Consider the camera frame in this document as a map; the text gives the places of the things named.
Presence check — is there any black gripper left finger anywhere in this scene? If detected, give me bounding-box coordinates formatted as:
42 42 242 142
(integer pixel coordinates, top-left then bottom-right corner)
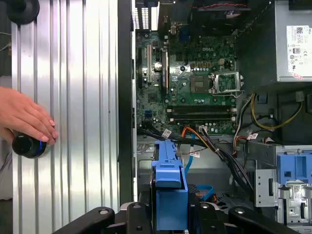
52 201 156 234

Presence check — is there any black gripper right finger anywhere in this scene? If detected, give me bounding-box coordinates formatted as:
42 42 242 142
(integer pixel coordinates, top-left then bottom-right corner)
187 184 294 234

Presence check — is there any hard disk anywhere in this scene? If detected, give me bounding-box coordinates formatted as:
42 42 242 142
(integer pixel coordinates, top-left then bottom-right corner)
151 140 190 231

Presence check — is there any blue data wire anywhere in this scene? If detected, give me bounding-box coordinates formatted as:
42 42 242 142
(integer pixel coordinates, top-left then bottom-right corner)
184 143 215 202

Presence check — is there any orange red yellow power wire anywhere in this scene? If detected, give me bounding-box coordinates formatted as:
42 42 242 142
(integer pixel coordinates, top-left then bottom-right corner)
181 126 220 153

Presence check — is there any round black tool blue ring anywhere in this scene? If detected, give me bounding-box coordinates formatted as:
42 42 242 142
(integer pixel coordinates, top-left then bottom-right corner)
11 135 48 159

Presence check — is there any grey metal disk bay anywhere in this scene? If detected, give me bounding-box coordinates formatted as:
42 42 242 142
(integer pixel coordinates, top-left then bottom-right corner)
136 135 156 203

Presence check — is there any black RAM slot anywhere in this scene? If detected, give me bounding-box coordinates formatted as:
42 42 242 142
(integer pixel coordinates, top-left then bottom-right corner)
166 109 237 114
169 113 237 118
166 105 237 110
169 117 237 122

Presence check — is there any black expansion slot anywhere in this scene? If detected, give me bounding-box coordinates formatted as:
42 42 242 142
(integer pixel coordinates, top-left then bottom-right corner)
137 46 147 89

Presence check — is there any white expansion slot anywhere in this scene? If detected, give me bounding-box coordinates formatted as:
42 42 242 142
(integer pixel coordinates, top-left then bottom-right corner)
146 44 153 83

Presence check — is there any person's hand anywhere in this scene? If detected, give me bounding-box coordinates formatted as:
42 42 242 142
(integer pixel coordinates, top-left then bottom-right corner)
0 85 59 146

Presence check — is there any grey metal drive cage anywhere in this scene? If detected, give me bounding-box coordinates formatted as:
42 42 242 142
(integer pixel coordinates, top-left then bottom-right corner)
254 145 312 232

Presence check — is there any blue plastic drive latch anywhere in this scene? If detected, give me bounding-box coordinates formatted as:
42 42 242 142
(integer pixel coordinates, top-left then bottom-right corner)
276 153 312 185

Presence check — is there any black open PC case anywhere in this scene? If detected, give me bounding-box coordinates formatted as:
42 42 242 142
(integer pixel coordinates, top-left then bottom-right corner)
117 0 312 234

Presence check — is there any metal socket cover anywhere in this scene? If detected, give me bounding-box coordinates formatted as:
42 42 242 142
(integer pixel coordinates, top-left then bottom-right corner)
210 71 241 95

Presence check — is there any black graphics card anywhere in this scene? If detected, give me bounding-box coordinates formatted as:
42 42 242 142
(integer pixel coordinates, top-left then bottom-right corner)
159 47 171 95

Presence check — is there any green motherboard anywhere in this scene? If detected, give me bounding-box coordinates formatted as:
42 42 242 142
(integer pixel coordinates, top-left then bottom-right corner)
136 24 238 136

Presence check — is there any grey power supply unit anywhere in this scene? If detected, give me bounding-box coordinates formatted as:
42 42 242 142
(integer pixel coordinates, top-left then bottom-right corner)
275 0 312 83

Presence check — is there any black case fan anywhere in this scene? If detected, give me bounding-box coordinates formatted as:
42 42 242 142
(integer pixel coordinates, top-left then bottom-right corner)
191 0 252 31

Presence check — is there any black round rubber foot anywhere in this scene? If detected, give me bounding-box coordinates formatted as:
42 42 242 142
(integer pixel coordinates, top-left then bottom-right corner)
7 0 40 25

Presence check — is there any thick black wire bundle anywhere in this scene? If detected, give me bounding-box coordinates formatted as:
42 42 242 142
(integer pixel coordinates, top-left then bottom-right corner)
200 126 255 195

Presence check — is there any thin red black wire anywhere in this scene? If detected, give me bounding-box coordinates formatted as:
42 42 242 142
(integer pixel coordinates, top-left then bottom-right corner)
179 148 204 159

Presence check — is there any black flat data cable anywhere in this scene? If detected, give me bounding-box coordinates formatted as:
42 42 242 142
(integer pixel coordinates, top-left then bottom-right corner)
138 128 186 144
141 121 220 153

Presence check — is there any grey white wire bundle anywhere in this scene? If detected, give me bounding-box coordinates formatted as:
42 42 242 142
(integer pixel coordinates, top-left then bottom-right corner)
233 94 255 156

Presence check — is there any yellow black power wire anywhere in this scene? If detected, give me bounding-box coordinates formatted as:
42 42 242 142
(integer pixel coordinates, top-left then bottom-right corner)
250 92 305 130

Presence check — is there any wire locking lever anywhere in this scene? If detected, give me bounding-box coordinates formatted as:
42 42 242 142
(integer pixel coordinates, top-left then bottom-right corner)
211 89 246 98

